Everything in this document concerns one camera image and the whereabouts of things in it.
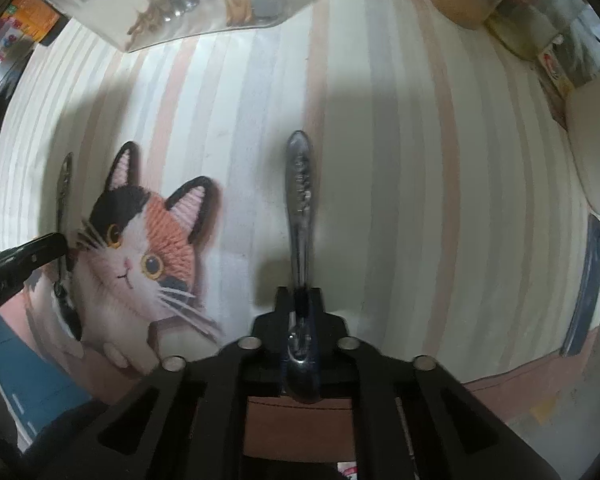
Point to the red swirl sachet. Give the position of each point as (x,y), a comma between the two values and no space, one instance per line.
(555,72)

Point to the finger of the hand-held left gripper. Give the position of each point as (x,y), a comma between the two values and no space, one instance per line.
(35,252)

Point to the striped cat print table mat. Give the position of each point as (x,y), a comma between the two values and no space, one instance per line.
(405,210)

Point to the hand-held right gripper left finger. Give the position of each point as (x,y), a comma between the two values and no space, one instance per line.
(215,385)

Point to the clear oil bottle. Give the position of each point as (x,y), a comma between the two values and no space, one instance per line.
(522,35)

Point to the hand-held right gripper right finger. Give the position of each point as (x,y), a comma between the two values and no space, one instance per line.
(380,385)

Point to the blue smartphone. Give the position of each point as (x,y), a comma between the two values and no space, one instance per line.
(587,285)

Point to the white electric kettle pink lid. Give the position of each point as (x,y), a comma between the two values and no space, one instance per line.
(597,145)

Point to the clear plastic container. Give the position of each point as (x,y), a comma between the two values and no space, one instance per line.
(80,17)

